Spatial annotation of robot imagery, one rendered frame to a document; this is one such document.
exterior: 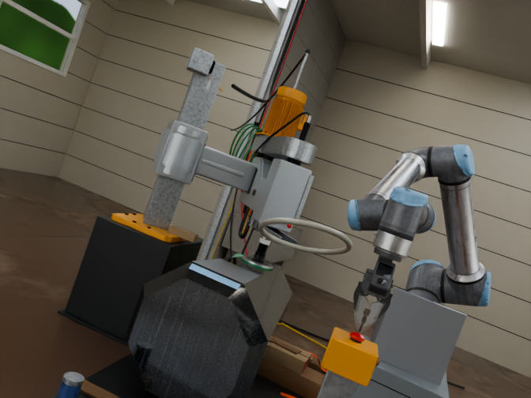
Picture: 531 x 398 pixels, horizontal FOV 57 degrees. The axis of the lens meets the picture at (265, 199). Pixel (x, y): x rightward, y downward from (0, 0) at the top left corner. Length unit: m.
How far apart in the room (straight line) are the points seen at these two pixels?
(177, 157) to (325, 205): 4.82
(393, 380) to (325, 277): 6.07
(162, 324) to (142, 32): 7.92
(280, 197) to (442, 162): 1.39
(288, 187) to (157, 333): 1.15
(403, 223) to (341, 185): 6.80
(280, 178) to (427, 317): 1.34
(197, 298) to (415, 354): 1.17
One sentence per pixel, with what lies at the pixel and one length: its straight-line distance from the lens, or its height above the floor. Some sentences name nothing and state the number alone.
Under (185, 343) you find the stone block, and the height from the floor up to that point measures 0.41.
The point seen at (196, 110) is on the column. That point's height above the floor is 1.67.
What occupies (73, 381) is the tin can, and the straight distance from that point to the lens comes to 2.69.
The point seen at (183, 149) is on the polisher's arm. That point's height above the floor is 1.38.
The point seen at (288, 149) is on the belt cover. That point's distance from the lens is 3.03.
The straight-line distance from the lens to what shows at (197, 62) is 3.55.
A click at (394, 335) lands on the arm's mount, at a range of 2.11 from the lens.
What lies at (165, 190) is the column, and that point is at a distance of 3.61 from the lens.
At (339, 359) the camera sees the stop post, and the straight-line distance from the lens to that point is 1.25.
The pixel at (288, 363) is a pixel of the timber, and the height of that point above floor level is 0.19.
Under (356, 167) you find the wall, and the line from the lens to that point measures 8.02.
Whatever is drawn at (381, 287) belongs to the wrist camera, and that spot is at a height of 1.24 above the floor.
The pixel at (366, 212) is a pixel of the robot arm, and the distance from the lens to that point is 1.39.
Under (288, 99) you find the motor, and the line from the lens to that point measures 3.72.
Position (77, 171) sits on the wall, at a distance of 10.28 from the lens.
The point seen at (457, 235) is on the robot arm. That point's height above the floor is 1.43.
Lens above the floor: 1.39
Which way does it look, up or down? 2 degrees down
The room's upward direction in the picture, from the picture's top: 20 degrees clockwise
